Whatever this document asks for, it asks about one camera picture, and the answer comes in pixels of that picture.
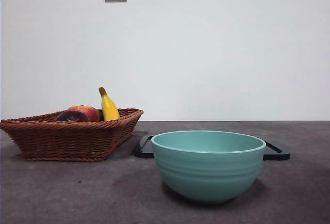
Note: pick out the teal ribbed bowl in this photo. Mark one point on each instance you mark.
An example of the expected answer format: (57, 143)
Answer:
(208, 172)

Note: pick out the dark red plum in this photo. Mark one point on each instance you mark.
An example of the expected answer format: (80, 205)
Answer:
(72, 117)

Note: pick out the yellow banana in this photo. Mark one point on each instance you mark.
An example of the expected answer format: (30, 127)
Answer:
(110, 108)

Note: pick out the red orange peach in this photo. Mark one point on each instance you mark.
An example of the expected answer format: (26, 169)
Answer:
(91, 113)

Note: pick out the brown wicker basket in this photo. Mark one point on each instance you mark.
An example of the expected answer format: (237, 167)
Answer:
(64, 141)

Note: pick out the dark rectangular tray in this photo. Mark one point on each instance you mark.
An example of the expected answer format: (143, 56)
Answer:
(277, 154)

